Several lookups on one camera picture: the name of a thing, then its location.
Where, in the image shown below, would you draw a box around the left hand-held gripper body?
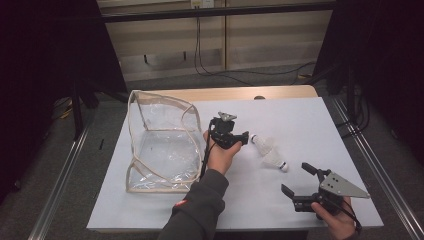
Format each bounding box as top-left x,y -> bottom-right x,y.
209,111 -> 243,151

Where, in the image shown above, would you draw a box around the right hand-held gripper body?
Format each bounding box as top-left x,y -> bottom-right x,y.
293,168 -> 371,221

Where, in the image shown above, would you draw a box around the clear plastic tote bag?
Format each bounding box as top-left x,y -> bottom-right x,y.
125,89 -> 205,194

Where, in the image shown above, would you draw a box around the person's left hand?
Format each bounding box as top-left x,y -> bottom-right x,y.
203,130 -> 244,176

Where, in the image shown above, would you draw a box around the person's right hand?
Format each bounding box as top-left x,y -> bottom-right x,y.
311,198 -> 358,240

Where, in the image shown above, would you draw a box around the white table cover sheet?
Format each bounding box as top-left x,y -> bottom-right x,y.
86,96 -> 384,232

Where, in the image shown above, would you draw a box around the black stand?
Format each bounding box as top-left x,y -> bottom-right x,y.
70,78 -> 100,142
328,63 -> 357,115

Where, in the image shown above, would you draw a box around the black metal crossbar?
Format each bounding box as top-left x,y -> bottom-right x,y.
99,2 -> 337,24

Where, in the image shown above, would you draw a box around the black curtain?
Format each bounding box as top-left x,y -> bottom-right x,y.
313,0 -> 424,158
0,0 -> 128,204

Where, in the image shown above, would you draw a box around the metal floor rail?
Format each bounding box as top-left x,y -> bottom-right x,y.
332,97 -> 424,240
28,124 -> 92,240

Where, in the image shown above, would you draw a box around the black power cable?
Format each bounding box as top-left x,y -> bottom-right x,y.
198,8 -> 318,77
194,8 -> 256,87

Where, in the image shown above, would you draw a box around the black floor cables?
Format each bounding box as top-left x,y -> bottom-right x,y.
334,85 -> 372,138

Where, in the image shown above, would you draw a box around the white wall socket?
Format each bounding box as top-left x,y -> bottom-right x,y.
190,0 -> 215,10

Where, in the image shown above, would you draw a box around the yellow floor cable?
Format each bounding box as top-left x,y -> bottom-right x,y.
52,96 -> 74,122

